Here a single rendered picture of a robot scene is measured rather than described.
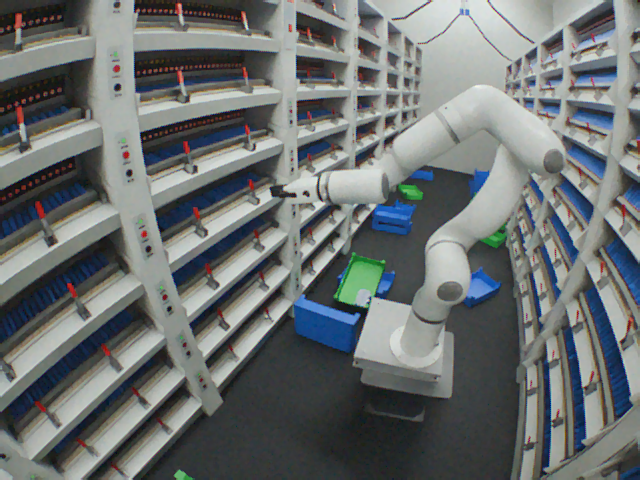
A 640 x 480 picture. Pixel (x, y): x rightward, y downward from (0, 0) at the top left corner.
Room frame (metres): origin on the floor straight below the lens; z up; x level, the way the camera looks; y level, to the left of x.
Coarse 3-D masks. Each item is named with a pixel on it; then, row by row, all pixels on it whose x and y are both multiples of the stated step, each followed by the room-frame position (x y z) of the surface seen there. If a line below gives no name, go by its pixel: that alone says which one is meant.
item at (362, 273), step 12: (360, 264) 1.46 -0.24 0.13; (372, 264) 1.45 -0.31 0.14; (384, 264) 1.38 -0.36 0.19; (348, 276) 1.41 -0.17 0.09; (360, 276) 1.39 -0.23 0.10; (372, 276) 1.38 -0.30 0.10; (348, 288) 1.34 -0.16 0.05; (360, 288) 1.32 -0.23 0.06; (372, 288) 1.31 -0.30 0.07; (336, 300) 1.24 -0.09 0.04; (348, 300) 1.27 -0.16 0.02
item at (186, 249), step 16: (224, 176) 1.07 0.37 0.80; (272, 176) 1.17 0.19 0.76; (256, 192) 1.07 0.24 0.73; (224, 208) 0.91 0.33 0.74; (240, 208) 0.94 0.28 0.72; (256, 208) 0.97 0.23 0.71; (208, 224) 0.81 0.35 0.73; (224, 224) 0.83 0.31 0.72; (240, 224) 0.90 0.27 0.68; (192, 240) 0.72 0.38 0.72; (208, 240) 0.75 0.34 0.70; (176, 256) 0.64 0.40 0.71; (192, 256) 0.70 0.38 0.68
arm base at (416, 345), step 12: (408, 324) 0.64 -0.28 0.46; (420, 324) 0.60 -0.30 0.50; (432, 324) 0.58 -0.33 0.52; (396, 336) 0.69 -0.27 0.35; (408, 336) 0.62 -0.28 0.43; (420, 336) 0.59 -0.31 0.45; (432, 336) 0.59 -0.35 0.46; (396, 348) 0.64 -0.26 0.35; (408, 348) 0.61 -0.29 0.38; (420, 348) 0.59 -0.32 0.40; (432, 348) 0.61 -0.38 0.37; (408, 360) 0.58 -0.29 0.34; (420, 360) 0.58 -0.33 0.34; (432, 360) 0.58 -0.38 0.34
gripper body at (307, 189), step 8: (320, 176) 0.72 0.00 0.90; (296, 184) 0.73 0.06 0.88; (304, 184) 0.72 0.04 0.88; (312, 184) 0.71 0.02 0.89; (296, 192) 0.71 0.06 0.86; (304, 192) 0.72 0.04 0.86; (312, 192) 0.70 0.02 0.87; (288, 200) 0.72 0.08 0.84; (296, 200) 0.71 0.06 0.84; (304, 200) 0.70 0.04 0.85; (312, 200) 0.70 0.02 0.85; (320, 200) 0.71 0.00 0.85
